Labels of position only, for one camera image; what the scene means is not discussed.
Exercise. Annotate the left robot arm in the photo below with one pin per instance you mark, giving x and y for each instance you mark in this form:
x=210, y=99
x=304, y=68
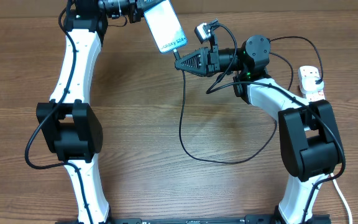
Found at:
x=69, y=125

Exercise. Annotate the white power strip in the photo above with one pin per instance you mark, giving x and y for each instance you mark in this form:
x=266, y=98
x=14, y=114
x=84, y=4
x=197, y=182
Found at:
x=308, y=76

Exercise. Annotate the white charger plug adapter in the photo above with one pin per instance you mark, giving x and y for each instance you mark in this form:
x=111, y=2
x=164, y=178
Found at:
x=310, y=85

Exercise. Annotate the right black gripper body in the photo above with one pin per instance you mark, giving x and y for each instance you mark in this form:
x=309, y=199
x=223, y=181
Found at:
x=214, y=59

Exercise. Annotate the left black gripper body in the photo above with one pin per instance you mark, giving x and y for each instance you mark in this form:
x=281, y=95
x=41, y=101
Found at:
x=135, y=10

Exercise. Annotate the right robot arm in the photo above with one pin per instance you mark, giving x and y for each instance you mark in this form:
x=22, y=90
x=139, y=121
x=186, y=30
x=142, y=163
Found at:
x=310, y=144

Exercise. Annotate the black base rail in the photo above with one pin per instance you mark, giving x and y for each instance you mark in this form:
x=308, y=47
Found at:
x=194, y=220

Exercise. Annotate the smartphone with light screen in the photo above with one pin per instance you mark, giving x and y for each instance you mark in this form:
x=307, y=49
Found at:
x=165, y=27

